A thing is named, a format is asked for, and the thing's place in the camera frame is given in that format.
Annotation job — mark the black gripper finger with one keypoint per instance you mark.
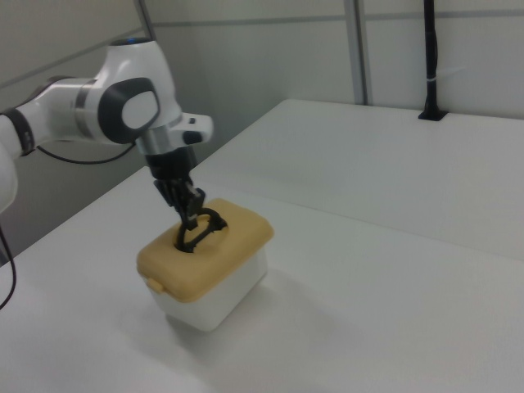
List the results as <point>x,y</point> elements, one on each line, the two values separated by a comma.
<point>174,196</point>
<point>196,200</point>

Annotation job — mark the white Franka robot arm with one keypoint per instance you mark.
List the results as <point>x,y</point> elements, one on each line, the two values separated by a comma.
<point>123,94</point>

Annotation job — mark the black mounting pole with base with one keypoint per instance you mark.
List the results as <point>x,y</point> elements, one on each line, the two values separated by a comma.
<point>430,61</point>

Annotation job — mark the white zip tie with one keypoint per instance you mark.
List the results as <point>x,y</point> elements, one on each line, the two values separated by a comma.
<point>446,73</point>

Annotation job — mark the grey partition post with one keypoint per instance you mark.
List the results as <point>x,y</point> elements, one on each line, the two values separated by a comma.
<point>146,18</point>
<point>357,53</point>

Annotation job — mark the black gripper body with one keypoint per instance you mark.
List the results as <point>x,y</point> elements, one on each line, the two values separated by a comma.
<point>170,165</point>

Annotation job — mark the tan case lid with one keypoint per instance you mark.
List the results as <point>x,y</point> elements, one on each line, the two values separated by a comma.
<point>229,245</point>

